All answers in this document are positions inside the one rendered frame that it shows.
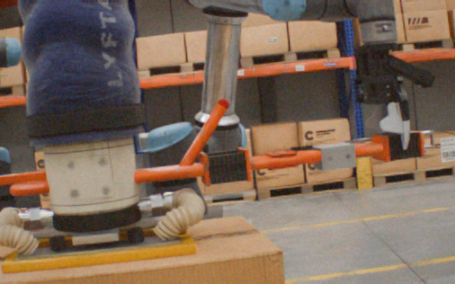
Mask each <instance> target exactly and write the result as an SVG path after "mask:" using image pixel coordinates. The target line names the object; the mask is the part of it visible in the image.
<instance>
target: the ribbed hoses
mask: <svg viewBox="0 0 455 284"><path fill-rule="evenodd" d="M169 201H172V202H173V205H172V206H173V208H171V207H170V209H171V210H172V211H171V212H170V211H169V212H166V213H163V216H157V217H162V218H161V221H160V222H158V225H159V226H157V227H156V228H155V229H154V231H155V232H156V234H157V235H158V236H159V237H161V238H162V239H163V240H165V241H166V240H173V239H175V238H176V237H177V236H178V233H181V231H182V230H183V231H184V229H185V228H187V229H188V228H189V227H193V225H195V224H199V222H200V221H201V219H202V218H203V216H204V212H205V207H204V203H203V201H202V199H201V198H200V197H199V196H198V195H197V194H196V192H195V191H194V190H192V189H189V188H184V189H181V190H180V191H178V192H176V193H175V195H174V198H173V200H171V199H170V200H169ZM14 209H16V208H5V209H4V210H1V213H0V245H1V246H2V247H4V246H6V247H7V248H8V247H9V246H10V247H11V248H14V250H18V253H21V254H22V255H26V254H32V253H33V251H34V250H35V249H36V247H38V243H39V241H37V239H36V238H33V235H30V234H29V232H26V231H24V230H23V225H24V220H23V223H21V220H20V217H19V215H18V213H17V211H16V210H14ZM49 227H50V226H45V227H43V228H38V229H44V228H46V229H49ZM38 229H32V227H31V229H30V230H29V231H32V230H38Z"/></svg>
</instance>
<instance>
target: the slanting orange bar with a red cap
mask: <svg viewBox="0 0 455 284"><path fill-rule="evenodd" d="M229 106H230V103H229V101H228V100H226V99H221V100H219V102H218V104H217V105H216V106H215V108H214V110H213V111H212V113H211V114H210V116H209V117H208V119H207V121H206V122H205V124H204V125H203V127H202V129H201V131H200V133H199V134H198V136H197V137H196V138H195V140H194V141H193V143H192V145H191V147H190V148H189V150H188V152H187V153H186V155H185V156H184V158H183V160H182V161H181V162H180V164H179V166H178V167H184V166H192V165H193V164H194V163H195V161H196V160H197V158H198V156H199V155H200V153H201V151H202V149H203V148H204V147H205V145H206V144H207V142H208V141H209V139H210V137H211V135H212V133H213V132H214V130H215V129H216V127H217V126H218V124H219V123H220V121H221V119H222V118H223V116H224V114H225V113H226V111H227V110H228V108H229Z"/></svg>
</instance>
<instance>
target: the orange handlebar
mask: <svg viewBox="0 0 455 284"><path fill-rule="evenodd" d="M354 146H355V152H354V153H355V155H356V157H359V156H366V155H379V154H383V145H382V143H379V144H375V143H374V142H372V143H365V144H358V145H354ZM265 154H266V155H260V156H253V157H249V162H250V170H251V171H255V170H263V169H273V170H279V169H286V168H293V167H299V166H298V164H308V163H314V162H320V161H321V159H322V156H321V154H320V152H319V151H314V150H306V151H298V152H295V151H291V150H289V149H287V150H285V151H277V152H276V151H272V152H269V153H265ZM178 166H179V165H177V166H168V167H166V166H161V167H153V168H145V169H138V170H137V171H136V172H135V173H134V181H135V183H136V184H137V183H144V182H158V181H166V180H173V179H181V178H188V177H196V176H203V175H204V167H203V164H201V163H198V164H193V165H192V166H184V167H178ZM0 185H1V186H5V185H13V186H11V188H10V192H11V194H13V195H14V196H24V195H38V194H45V193H49V184H48V182H47V177H46V170H45V171H38V172H30V173H18V174H11V175H10V174H4V175H0Z"/></svg>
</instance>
